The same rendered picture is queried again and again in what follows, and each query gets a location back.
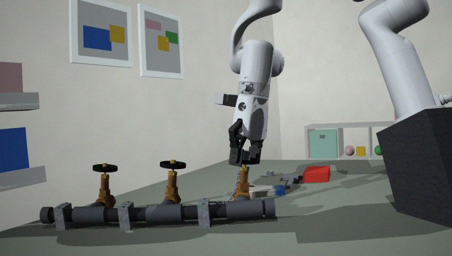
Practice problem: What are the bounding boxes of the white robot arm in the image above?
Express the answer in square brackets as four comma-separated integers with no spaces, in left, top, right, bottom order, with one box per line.
[214,0,452,125]

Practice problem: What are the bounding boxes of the red block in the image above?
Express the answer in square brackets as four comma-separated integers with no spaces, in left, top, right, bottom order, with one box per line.
[303,166,330,182]

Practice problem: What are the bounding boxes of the grey cylinder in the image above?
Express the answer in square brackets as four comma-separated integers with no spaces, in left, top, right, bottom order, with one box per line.
[243,150,251,160]

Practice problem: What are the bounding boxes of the dark grey pipe manifold with clamps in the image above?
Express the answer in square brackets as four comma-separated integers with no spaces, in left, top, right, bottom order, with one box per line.
[39,159,276,230]

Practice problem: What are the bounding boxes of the bag of cable ties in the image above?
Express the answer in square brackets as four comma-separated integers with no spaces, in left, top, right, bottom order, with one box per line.
[249,185,285,197]

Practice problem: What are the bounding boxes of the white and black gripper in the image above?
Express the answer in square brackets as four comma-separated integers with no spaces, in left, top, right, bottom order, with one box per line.
[229,94,269,166]

